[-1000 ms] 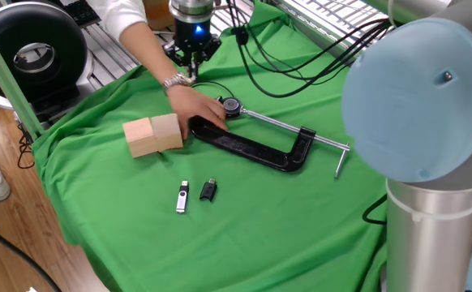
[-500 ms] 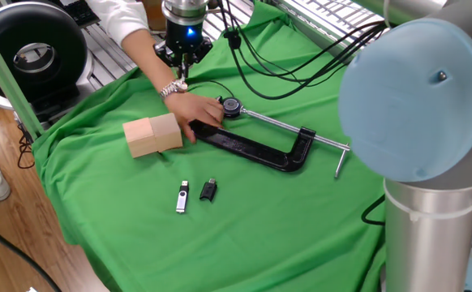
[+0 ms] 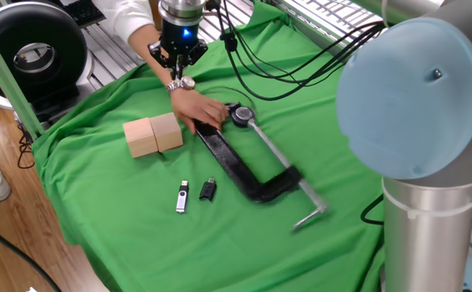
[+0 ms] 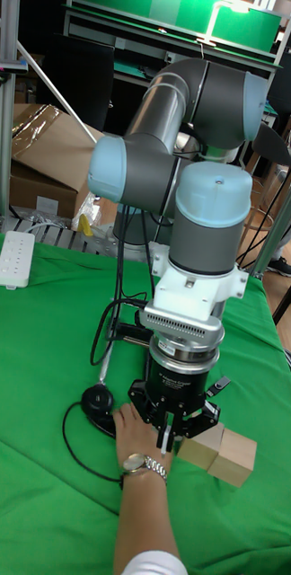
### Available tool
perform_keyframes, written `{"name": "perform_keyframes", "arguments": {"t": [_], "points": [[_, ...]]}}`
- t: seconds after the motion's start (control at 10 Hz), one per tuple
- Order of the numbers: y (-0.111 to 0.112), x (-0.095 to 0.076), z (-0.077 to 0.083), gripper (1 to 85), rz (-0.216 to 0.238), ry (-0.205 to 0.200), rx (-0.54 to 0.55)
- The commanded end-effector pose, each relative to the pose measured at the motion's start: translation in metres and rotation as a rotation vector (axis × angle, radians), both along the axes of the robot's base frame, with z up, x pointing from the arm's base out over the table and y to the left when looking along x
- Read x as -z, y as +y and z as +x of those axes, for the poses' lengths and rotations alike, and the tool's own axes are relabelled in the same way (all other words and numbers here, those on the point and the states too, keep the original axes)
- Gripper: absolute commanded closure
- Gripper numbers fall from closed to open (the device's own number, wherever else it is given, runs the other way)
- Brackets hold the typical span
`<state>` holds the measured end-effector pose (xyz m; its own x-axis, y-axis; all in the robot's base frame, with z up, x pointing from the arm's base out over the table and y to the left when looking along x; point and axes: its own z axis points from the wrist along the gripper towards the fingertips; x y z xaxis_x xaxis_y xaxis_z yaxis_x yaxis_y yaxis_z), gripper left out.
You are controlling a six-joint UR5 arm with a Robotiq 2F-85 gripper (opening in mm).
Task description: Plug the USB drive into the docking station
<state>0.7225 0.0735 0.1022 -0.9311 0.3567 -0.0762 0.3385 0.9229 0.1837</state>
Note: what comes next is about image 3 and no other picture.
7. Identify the person's bare hand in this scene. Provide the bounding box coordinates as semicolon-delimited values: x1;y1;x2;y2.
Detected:
169;88;230;135

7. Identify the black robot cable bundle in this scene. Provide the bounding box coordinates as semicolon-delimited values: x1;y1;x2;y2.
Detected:
215;0;387;102

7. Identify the person's bare forearm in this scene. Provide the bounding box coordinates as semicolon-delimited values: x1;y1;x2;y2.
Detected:
127;23;182;88

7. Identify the black fuzzy microphone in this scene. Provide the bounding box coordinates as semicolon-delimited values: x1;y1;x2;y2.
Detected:
221;32;238;53

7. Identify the silver wristwatch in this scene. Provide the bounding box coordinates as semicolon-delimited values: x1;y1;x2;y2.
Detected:
165;75;197;94

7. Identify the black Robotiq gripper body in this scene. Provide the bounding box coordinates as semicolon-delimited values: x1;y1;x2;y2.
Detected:
159;19;200;58

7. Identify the thin black cable loop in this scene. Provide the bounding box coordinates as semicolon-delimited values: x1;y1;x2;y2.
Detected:
15;121;36;170

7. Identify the light wooden block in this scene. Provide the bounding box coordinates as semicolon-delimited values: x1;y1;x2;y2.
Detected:
122;117;159;159
149;112;184;153

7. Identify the black keyboard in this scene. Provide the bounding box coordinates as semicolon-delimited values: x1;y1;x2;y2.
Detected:
57;0;107;28

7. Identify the black silver swivel USB drive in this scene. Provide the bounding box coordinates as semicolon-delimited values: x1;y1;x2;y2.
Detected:
175;180;191;214

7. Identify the short black USB dongle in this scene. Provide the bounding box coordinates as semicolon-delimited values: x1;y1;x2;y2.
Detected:
199;177;217;202

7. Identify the black round ring device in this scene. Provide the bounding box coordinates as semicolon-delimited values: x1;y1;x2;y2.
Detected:
0;2;95;122

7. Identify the green frame post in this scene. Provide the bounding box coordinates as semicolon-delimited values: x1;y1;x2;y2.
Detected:
0;15;45;141

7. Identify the green cloth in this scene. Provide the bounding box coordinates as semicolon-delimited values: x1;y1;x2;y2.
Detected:
32;2;387;292

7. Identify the thick black floor cable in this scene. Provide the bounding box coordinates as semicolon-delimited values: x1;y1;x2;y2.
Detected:
0;213;62;292

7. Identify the black C-clamp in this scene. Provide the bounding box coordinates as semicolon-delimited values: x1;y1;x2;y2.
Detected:
193;101;329;233

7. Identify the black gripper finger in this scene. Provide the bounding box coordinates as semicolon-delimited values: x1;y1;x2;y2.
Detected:
147;41;178;80
178;39;209;80

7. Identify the black arm base cable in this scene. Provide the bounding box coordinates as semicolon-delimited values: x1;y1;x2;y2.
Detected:
360;193;385;226

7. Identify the white shirt sleeve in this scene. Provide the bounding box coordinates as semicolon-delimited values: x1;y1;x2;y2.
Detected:
92;0;157;45

